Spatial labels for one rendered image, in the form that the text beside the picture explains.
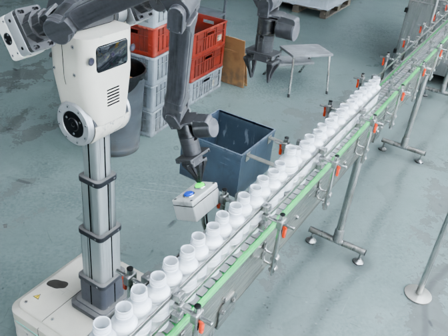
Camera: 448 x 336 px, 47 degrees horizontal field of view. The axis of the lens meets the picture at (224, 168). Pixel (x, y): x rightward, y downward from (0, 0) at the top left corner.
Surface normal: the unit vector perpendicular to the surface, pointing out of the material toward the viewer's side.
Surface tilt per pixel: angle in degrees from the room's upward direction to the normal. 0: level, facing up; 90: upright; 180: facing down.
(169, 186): 0
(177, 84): 111
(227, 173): 90
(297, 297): 0
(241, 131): 90
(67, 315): 0
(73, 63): 90
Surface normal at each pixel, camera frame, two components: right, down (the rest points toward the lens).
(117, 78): 0.84, 0.35
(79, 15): -0.26, 0.69
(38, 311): 0.09, -0.84
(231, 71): -0.51, 0.55
